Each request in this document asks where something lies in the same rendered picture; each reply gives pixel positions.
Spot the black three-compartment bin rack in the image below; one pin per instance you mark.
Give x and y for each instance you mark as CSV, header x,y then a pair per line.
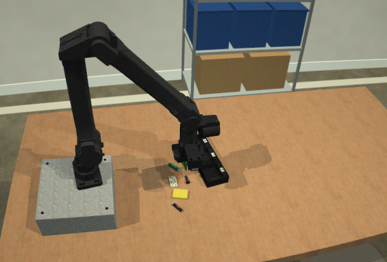
x,y
212,171

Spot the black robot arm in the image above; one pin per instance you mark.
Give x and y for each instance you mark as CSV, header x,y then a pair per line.
x,y
93,40

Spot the white domino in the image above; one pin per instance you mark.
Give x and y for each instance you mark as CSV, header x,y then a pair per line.
x,y
173,182

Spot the green battery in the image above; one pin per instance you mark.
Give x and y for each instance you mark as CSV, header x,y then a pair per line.
x,y
173,166

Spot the yellow sticky note pad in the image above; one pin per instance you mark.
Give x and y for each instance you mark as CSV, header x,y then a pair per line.
x,y
180,194

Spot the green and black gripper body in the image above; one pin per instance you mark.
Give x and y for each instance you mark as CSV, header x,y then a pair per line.
x,y
175,149

